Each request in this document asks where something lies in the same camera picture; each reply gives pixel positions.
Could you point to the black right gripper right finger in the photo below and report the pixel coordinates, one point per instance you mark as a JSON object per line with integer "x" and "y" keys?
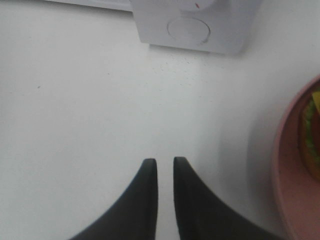
{"x": 201, "y": 215}

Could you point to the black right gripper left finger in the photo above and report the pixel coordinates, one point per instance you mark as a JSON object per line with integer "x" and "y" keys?
{"x": 134, "y": 215}

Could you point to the pink round plate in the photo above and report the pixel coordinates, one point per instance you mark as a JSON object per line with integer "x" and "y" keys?
{"x": 296, "y": 192}

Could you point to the white microwave oven body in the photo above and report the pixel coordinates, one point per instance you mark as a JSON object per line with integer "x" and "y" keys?
{"x": 216, "y": 26}

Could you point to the toy hamburger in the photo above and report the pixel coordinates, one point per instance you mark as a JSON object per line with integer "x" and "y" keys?
{"x": 309, "y": 134}

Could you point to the round white door button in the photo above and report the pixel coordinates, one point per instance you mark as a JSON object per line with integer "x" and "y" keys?
{"x": 188, "y": 30}

